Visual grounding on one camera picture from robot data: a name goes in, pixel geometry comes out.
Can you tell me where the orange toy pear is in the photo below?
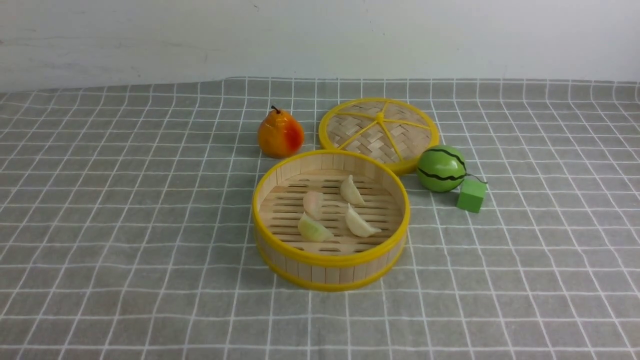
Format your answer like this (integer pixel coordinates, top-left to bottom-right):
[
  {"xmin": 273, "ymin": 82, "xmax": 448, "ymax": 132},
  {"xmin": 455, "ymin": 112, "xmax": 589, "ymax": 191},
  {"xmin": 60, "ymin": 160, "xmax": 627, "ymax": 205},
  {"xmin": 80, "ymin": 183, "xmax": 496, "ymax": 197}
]
[{"xmin": 257, "ymin": 105, "xmax": 306, "ymax": 158}]

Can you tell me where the green wooden cube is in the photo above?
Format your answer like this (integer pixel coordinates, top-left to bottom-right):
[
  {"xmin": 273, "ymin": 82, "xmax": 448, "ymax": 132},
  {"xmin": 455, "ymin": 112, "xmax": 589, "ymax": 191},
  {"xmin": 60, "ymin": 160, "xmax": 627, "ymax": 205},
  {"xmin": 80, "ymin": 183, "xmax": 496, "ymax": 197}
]
[{"xmin": 456, "ymin": 178, "xmax": 488, "ymax": 214}]

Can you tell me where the grey checked tablecloth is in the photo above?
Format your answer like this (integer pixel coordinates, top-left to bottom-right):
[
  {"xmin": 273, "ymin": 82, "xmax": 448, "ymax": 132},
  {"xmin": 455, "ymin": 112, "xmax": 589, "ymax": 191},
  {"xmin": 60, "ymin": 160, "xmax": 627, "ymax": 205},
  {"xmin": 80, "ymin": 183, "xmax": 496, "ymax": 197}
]
[{"xmin": 0, "ymin": 78, "xmax": 640, "ymax": 360}]

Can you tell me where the pink toy dumpling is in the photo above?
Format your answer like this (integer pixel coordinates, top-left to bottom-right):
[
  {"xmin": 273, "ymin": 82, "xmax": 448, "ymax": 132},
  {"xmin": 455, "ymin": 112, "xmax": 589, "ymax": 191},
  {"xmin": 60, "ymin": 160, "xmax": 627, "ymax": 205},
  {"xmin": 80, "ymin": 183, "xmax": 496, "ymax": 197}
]
[{"xmin": 302, "ymin": 191, "xmax": 324, "ymax": 220}]

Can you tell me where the white pleated toy dumpling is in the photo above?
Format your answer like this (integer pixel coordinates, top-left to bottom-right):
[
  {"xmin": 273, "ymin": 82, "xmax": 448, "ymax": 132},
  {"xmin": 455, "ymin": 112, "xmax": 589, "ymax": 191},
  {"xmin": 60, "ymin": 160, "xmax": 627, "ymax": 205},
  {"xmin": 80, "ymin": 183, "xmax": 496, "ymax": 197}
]
[{"xmin": 344, "ymin": 203, "xmax": 382, "ymax": 239}]

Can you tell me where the green toy dumpling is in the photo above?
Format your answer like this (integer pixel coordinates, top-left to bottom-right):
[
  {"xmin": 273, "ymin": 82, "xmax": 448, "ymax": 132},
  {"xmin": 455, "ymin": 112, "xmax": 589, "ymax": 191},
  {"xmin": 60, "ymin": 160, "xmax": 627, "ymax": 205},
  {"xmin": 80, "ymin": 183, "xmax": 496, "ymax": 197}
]
[{"xmin": 297, "ymin": 212, "xmax": 334, "ymax": 243}]

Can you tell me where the yellow rimmed bamboo steamer tray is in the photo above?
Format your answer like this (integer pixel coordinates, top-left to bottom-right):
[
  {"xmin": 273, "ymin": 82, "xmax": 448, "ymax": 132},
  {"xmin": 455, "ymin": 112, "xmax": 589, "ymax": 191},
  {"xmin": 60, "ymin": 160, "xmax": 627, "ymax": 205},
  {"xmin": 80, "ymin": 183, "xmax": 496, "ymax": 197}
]
[{"xmin": 252, "ymin": 150, "xmax": 410, "ymax": 292}]

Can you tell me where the yellow rimmed woven steamer lid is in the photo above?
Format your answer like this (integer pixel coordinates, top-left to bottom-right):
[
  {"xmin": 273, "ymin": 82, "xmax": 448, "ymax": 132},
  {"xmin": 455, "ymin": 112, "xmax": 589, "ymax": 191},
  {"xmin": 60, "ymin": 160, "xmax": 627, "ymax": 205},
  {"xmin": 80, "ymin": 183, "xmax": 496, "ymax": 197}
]
[{"xmin": 318, "ymin": 97, "xmax": 441, "ymax": 176}]

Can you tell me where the white crescent toy dumpling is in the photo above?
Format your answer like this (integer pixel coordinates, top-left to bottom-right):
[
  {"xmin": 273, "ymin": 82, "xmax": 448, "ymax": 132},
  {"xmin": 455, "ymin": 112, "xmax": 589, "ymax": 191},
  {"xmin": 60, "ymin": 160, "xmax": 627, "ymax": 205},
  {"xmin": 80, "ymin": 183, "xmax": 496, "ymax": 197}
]
[{"xmin": 339, "ymin": 174, "xmax": 366, "ymax": 207}]

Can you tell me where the green toy watermelon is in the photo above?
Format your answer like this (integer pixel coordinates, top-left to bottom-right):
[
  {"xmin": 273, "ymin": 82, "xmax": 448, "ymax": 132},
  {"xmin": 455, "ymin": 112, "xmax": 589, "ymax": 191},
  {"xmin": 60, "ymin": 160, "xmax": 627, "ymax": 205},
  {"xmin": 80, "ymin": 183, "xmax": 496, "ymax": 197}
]
[{"xmin": 416, "ymin": 145, "xmax": 467, "ymax": 193}]

